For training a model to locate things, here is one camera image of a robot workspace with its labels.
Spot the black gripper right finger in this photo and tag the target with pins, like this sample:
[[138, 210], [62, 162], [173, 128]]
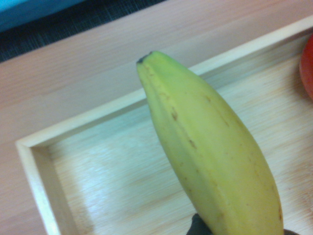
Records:
[[298, 232]]

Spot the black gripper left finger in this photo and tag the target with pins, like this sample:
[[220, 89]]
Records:
[[198, 227]]

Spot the yellow banana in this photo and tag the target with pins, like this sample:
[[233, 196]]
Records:
[[210, 151]]

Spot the light wooden tray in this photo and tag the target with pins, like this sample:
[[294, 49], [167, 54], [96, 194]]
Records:
[[117, 166]]

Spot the red apple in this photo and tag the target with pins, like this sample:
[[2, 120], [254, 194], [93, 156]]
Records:
[[307, 68]]

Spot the brown wooden coffee table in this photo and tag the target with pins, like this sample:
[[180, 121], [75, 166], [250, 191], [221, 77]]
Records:
[[73, 80]]

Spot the light blue sofa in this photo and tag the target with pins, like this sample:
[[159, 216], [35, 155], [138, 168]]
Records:
[[29, 12]]

